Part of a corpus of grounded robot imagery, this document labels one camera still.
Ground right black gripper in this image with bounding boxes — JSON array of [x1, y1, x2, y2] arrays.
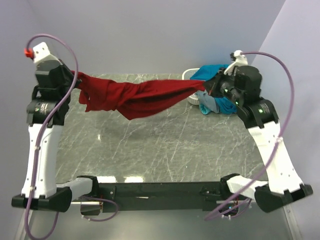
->
[[203, 67, 243, 107]]

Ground red t shirt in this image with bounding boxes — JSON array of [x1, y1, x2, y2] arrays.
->
[[77, 72, 205, 120]]

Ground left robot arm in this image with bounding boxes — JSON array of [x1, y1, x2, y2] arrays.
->
[[11, 59, 100, 213]]

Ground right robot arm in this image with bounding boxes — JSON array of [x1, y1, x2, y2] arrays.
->
[[203, 65, 314, 213]]

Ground teal blue t shirt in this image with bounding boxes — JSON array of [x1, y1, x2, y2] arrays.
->
[[190, 64, 237, 115]]

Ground grey blue t shirt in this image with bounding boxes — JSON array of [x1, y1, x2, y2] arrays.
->
[[196, 90, 220, 115]]

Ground white plastic laundry basket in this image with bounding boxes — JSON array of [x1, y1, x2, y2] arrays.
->
[[181, 67, 202, 106]]

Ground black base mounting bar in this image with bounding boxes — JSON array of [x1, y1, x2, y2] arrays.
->
[[82, 181, 232, 211]]

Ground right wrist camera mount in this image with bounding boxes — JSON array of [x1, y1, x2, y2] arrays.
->
[[223, 50, 248, 76]]

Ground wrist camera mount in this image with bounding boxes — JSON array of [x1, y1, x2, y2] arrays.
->
[[223, 50, 248, 76], [24, 42, 62, 71]]

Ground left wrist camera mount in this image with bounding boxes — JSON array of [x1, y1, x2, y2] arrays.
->
[[24, 42, 62, 71]]

